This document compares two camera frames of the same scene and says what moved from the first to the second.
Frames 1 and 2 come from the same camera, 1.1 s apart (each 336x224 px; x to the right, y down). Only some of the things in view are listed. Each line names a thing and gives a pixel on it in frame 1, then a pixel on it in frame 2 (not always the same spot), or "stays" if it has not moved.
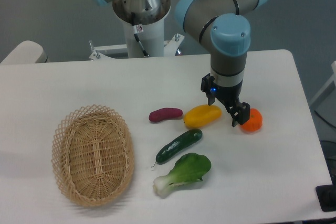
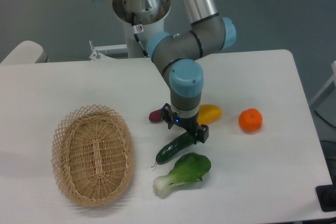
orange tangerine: [255, 122] stays
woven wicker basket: [93, 156] stays
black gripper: [229, 95] to [200, 132]
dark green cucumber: [178, 146] stays
